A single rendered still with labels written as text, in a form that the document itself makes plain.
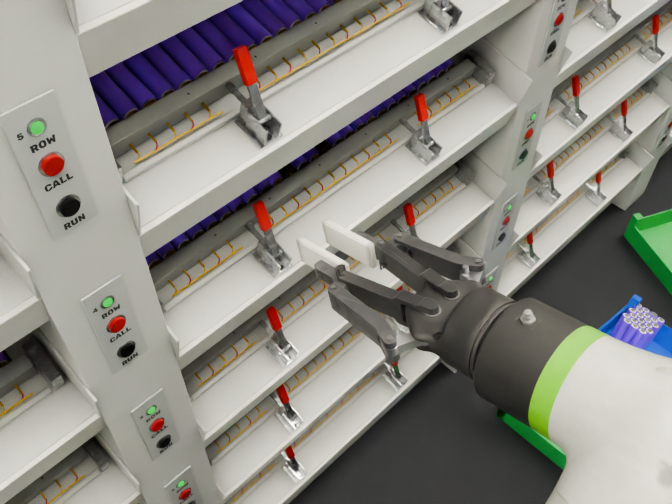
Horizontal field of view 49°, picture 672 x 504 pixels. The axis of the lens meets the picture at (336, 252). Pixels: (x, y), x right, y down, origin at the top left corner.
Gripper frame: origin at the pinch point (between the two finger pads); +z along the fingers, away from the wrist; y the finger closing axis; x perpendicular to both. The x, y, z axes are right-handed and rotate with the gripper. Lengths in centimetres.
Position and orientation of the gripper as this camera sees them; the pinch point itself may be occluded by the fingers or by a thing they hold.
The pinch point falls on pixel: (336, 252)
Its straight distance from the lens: 74.1
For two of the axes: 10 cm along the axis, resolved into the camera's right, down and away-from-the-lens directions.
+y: 7.1, -5.4, 4.5
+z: -6.8, -3.8, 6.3
